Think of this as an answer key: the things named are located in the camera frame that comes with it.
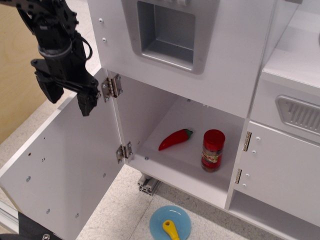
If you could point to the white oven cabinet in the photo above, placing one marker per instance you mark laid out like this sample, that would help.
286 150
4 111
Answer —
279 187

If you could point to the lower brass cabinet hinge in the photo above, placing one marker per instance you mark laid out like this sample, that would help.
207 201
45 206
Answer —
238 176

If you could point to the silver door hinge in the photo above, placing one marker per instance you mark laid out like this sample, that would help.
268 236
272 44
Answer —
124 152
111 87

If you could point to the white low fridge door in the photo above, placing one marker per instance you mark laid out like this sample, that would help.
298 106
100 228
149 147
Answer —
59 176

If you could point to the brass cabinet hinge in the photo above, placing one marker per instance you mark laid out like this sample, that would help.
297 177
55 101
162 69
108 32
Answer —
238 176
247 141

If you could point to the aluminium extrusion foot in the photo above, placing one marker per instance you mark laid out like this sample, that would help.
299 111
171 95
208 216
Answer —
148 185

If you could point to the silver oven vent panel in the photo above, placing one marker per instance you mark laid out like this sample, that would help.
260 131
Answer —
299 114

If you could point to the white toy fridge cabinet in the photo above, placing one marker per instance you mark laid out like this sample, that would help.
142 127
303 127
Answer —
159 99

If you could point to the red toy chili pepper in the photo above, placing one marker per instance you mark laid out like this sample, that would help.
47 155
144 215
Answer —
175 138

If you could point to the upper silver door hinge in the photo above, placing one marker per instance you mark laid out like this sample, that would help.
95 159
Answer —
111 87

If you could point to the yellow handled utensil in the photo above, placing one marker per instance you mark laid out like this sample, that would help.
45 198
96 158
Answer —
170 229

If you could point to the light wooden panel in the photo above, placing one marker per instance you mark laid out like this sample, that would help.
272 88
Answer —
20 94

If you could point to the aluminium frame rail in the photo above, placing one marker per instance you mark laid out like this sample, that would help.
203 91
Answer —
9 218

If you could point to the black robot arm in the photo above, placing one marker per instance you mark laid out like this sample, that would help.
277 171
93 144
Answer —
47 19

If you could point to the lower silver door hinge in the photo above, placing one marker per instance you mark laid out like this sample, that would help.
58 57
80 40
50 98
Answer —
124 152

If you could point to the silver ice dispenser recess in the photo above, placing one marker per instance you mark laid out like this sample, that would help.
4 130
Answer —
173 32

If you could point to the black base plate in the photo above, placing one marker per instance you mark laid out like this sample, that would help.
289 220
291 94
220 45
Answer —
28 229

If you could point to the upper brass cabinet hinge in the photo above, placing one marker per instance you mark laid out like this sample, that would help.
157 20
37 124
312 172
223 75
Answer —
247 141

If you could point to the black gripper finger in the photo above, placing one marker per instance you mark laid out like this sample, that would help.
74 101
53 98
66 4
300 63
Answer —
51 87
86 102

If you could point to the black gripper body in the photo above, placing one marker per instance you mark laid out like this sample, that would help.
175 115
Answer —
66 62

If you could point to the red lid spice jar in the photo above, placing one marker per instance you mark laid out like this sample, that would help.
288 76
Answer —
212 150

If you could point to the light blue plate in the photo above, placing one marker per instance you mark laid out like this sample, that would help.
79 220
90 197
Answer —
180 218

